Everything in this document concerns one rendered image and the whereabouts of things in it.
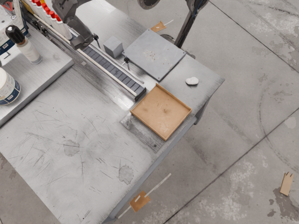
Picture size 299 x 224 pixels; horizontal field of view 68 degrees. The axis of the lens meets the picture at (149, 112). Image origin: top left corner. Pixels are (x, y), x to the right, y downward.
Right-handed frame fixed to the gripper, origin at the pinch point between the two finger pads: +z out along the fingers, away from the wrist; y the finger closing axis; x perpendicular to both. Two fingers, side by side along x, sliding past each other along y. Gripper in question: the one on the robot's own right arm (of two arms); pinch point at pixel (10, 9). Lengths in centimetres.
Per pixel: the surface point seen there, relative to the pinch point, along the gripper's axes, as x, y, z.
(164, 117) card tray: 17, 108, 35
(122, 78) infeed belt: 20, 70, 30
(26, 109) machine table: -37, 33, 36
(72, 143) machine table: -33, 75, 36
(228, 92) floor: 112, 122, 117
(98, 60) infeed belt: 19, 47, 30
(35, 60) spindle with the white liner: -9.6, 15.0, 27.3
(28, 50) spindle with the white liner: -9.6, 15.0, 17.4
